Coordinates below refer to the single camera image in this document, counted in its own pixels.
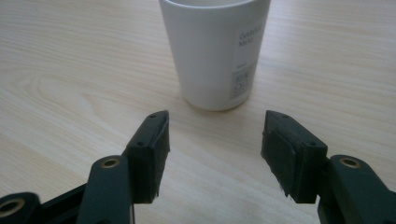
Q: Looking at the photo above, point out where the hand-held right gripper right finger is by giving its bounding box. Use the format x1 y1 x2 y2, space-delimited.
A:
261 110 329 204

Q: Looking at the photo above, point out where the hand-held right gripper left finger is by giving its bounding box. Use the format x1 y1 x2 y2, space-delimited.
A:
121 110 171 204

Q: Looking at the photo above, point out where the white cup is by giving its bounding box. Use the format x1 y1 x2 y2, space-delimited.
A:
158 0 272 112

